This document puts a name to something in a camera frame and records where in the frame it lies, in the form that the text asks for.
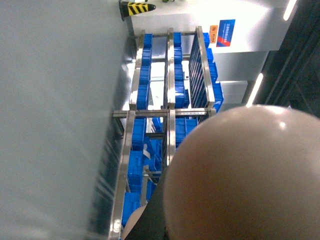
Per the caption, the beige plastic dustpan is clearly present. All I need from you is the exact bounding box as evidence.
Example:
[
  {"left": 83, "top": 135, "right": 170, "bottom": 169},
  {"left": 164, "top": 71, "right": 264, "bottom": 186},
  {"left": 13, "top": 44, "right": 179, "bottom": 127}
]
[{"left": 123, "top": 105, "right": 320, "bottom": 240}]

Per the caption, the yellow black traffic cone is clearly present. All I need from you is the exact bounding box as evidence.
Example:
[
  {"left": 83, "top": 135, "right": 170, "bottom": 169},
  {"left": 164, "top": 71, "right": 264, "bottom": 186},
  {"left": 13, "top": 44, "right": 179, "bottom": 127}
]
[{"left": 119, "top": 0, "right": 157, "bottom": 21}]

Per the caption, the orange wall label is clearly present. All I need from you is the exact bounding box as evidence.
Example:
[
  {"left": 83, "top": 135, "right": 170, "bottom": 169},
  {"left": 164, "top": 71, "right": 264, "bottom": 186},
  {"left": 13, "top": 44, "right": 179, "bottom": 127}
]
[{"left": 209, "top": 25, "right": 219, "bottom": 44}]

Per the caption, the blue red wall sign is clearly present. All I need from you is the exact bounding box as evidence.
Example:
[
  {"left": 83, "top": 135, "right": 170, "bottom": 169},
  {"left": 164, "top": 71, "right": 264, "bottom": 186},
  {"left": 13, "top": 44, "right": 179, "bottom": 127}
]
[{"left": 216, "top": 19, "right": 236, "bottom": 47}]

